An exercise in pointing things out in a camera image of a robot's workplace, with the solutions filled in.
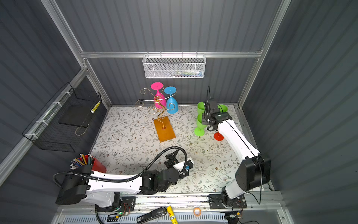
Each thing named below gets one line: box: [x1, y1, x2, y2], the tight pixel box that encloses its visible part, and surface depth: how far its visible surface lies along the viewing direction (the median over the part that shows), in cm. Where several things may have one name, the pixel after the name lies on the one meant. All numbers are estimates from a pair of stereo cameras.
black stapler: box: [136, 207, 168, 224], surface depth 69 cm
